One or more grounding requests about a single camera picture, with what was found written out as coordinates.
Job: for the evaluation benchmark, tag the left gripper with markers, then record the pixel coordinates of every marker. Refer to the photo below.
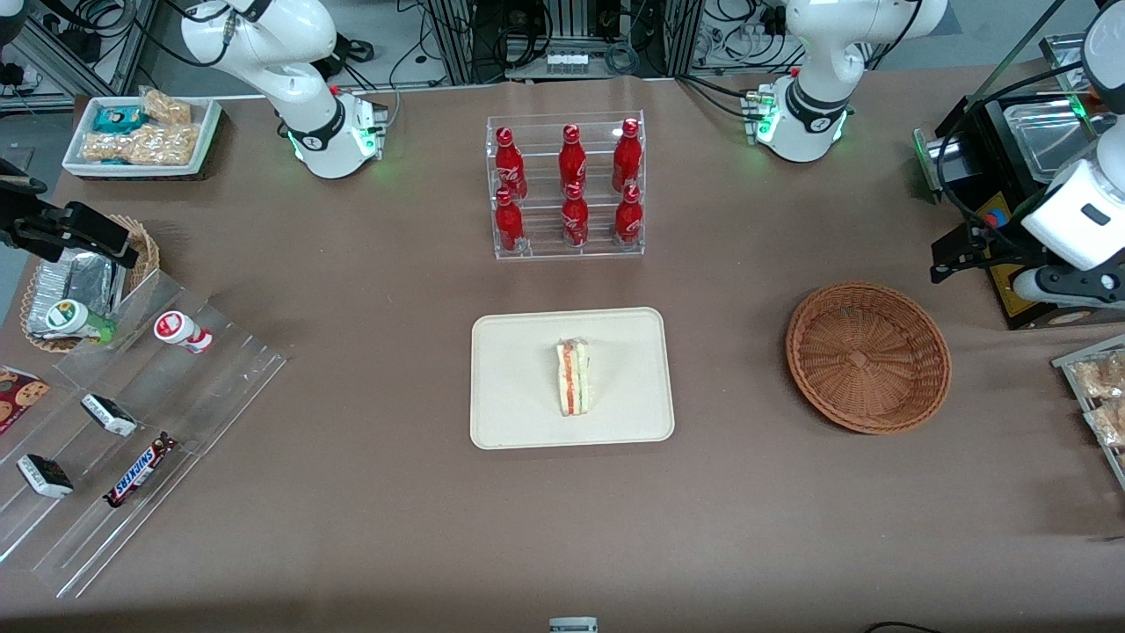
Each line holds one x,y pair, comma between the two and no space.
999,245

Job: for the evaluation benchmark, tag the triangular sandwich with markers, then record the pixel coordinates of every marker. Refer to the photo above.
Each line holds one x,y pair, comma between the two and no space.
574,378

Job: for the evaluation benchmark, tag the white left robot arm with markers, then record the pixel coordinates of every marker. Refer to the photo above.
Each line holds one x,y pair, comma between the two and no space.
817,53

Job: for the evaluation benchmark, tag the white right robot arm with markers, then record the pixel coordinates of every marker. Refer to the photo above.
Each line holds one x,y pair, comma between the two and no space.
290,88

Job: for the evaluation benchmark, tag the small brown wicker basket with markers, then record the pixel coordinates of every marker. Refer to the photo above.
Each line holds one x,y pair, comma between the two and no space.
145,251

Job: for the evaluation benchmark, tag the grey snack tray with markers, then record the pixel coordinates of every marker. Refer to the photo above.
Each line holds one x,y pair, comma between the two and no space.
1068,369

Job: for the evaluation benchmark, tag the white snack tray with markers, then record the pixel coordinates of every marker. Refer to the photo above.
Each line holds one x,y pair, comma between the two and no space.
206,132

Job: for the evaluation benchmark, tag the large brown wicker basket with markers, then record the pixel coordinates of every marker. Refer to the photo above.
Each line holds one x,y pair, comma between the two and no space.
866,356

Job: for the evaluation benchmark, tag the cream plastic tray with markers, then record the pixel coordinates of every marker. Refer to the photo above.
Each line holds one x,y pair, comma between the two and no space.
518,378

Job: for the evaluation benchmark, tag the silver foil package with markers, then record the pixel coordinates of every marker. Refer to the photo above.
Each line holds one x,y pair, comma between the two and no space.
83,281

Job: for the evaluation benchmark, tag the black appliance with yellow panel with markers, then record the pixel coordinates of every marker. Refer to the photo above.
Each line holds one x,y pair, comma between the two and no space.
976,176

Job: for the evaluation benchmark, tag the green lid drink bottle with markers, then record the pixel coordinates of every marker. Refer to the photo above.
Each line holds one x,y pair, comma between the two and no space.
75,318

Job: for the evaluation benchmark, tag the large rice cracker bag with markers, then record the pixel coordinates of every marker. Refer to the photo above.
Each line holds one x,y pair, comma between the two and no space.
141,145

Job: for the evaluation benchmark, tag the green snack packet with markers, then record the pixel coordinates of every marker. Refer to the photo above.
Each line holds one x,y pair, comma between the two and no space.
119,119

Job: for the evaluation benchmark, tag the steel food pan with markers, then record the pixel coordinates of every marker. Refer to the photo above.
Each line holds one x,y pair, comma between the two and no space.
1046,136

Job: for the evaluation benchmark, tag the red white yogurt bottle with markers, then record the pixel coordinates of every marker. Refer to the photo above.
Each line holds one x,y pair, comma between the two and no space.
180,331

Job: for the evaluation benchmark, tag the small rice cracker bag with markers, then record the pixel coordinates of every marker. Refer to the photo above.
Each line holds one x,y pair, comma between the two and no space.
167,107

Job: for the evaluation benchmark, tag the clear bag of puffed snack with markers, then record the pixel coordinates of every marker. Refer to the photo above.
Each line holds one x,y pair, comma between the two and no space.
1103,376
1109,422

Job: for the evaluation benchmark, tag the cookie package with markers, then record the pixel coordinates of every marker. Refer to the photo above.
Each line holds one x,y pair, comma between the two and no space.
18,396

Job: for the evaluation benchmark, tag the black white snack bar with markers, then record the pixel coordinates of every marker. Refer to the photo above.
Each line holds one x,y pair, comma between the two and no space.
44,476
107,414

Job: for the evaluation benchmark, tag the clear acrylic stepped display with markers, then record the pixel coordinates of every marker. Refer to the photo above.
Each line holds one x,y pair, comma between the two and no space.
211,387

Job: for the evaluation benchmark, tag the snickers bar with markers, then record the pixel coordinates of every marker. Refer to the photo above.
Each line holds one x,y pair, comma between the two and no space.
139,470

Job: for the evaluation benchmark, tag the red cola bottle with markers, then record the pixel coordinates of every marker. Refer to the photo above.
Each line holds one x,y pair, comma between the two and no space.
510,163
572,158
627,220
575,220
509,224
627,158

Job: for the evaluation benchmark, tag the clear acrylic bottle rack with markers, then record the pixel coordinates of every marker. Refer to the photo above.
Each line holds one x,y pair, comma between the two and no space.
545,246

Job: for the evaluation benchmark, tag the white power strip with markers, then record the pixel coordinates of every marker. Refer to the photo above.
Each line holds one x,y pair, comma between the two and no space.
567,63

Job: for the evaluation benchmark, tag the white paper label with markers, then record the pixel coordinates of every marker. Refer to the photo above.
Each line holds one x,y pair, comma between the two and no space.
573,625

